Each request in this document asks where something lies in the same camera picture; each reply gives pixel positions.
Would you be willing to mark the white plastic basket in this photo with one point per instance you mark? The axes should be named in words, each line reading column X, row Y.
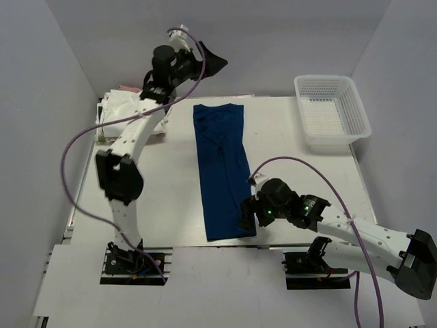
column 331, row 110

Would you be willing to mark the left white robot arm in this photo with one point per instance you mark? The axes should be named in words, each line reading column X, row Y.
column 118, row 174

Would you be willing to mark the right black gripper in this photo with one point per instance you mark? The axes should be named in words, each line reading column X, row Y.
column 251, row 212

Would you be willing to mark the blue printed t shirt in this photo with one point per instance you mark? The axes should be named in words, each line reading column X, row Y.
column 223, row 170

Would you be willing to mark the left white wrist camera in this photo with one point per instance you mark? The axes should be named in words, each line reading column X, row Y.
column 177, row 39

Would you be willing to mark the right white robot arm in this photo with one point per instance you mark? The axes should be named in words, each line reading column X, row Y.
column 407, row 260

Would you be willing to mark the floral folded t shirt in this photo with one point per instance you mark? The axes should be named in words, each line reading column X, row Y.
column 105, row 140

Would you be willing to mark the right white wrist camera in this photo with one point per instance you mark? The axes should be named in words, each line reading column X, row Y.
column 257, row 180

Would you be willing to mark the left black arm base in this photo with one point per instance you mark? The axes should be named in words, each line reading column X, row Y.
column 131, row 268

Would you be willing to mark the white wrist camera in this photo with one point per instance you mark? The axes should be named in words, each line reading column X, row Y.
column 257, row 180
column 177, row 39

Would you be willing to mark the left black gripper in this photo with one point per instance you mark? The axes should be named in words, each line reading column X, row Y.
column 199, row 62

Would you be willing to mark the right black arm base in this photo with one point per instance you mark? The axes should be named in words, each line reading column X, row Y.
column 306, row 269

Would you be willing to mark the pink folded t shirt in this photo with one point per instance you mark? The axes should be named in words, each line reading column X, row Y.
column 129, row 89

